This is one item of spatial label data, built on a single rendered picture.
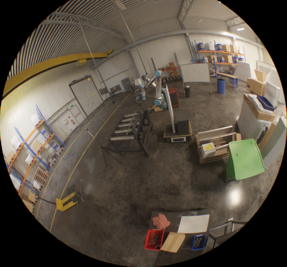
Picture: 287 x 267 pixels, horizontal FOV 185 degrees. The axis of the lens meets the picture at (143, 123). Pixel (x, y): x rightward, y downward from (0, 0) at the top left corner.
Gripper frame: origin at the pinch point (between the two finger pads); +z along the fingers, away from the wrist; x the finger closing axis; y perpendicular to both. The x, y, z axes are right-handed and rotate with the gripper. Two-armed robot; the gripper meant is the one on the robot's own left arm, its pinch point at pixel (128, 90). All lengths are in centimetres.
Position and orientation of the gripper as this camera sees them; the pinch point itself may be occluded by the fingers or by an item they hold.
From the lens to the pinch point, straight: 208.4
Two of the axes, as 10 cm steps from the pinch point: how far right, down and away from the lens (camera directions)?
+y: -2.0, 6.2, -7.6
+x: 3.3, 7.7, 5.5
